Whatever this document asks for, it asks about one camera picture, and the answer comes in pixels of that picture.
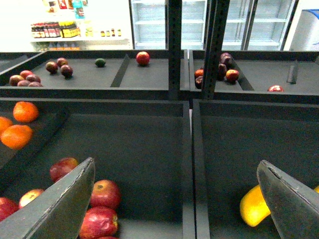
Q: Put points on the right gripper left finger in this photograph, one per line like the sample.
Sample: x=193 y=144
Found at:
x=57 y=213

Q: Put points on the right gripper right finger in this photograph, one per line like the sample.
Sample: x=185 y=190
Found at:
x=293 y=205

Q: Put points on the yellow mango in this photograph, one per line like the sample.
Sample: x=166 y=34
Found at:
x=253 y=207

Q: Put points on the green avocado on shelf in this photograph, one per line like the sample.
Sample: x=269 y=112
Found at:
x=100 y=62

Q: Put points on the pale red apple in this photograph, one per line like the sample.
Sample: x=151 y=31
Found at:
x=29 y=196

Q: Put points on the red apple front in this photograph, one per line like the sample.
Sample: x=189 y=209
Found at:
x=99 y=222

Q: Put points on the red apple back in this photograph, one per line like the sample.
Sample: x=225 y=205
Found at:
x=62 y=167

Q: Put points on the red apple left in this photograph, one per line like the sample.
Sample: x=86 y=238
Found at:
x=7 y=207

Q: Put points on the red apple middle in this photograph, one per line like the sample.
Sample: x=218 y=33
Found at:
x=105 y=193

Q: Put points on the orange lower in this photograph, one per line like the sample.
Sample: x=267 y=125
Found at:
x=16 y=136

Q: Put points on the orange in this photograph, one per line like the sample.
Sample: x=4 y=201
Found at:
x=16 y=136
x=25 y=112

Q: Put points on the lower right black tray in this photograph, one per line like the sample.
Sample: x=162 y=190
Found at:
x=229 y=141

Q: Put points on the black tray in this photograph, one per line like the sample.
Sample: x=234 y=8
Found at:
x=121 y=78
x=264 y=76
x=143 y=146
x=229 y=141

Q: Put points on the orange left edge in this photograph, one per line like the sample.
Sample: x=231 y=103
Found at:
x=4 y=124

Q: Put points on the orange top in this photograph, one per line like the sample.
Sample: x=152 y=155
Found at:
x=25 y=112

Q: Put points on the lower left black tray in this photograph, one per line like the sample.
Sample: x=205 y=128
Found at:
x=143 y=146

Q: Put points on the upper right black tray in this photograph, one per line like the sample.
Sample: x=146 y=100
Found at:
x=264 y=76

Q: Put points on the upper left black tray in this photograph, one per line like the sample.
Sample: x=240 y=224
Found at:
x=121 y=78

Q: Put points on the red apple upper shelf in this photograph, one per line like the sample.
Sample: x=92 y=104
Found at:
x=143 y=58

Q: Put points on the white shelf with bottles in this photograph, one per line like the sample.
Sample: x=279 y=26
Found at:
x=81 y=24

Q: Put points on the glass door refrigerator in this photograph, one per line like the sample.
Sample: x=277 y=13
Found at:
x=256 y=25

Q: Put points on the black shelf post right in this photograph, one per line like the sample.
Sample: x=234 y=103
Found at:
x=215 y=29

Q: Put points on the black shelf post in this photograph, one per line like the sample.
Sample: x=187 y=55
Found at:
x=173 y=14
x=215 y=29

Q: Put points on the black shelf post left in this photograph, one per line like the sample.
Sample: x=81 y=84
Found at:
x=173 y=14

